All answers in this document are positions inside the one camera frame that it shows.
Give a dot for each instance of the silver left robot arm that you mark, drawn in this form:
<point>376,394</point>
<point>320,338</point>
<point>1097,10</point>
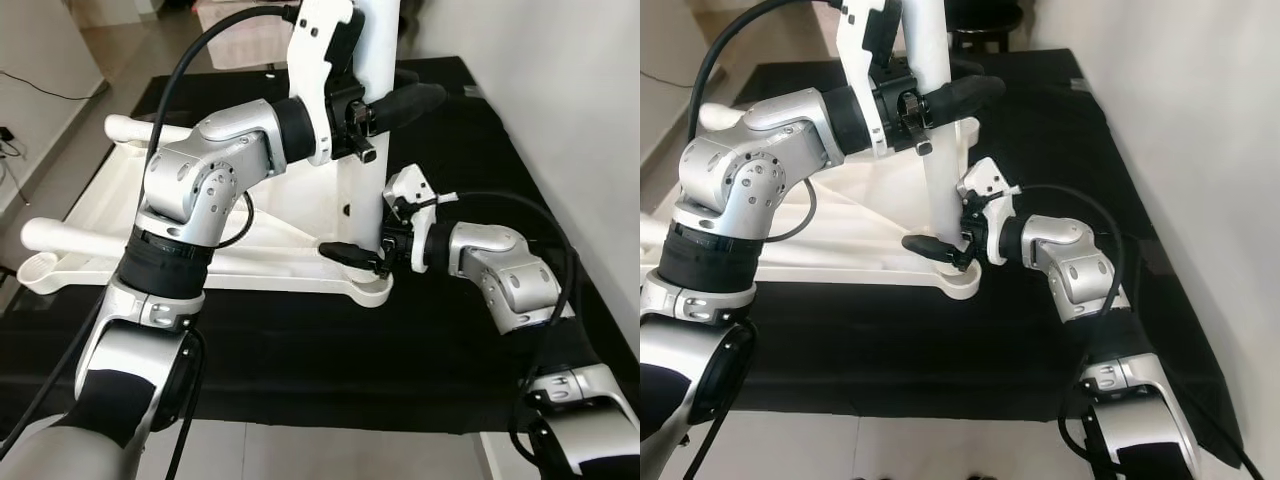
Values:
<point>190,175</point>
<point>740,170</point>

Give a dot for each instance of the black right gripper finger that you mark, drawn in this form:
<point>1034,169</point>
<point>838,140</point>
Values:
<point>350,254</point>
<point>935,248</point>

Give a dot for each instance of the black table cloth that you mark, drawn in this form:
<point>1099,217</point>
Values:
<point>300,350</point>
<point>900,350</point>

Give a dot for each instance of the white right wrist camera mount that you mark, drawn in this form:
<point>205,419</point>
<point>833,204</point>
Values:
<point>408,188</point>
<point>985,178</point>

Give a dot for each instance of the pale checked cloth table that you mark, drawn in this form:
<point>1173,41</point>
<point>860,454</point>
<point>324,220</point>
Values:
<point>240,40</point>

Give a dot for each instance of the white plastic table top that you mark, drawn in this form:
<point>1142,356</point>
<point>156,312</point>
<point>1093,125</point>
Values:
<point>860,230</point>
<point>250,250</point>

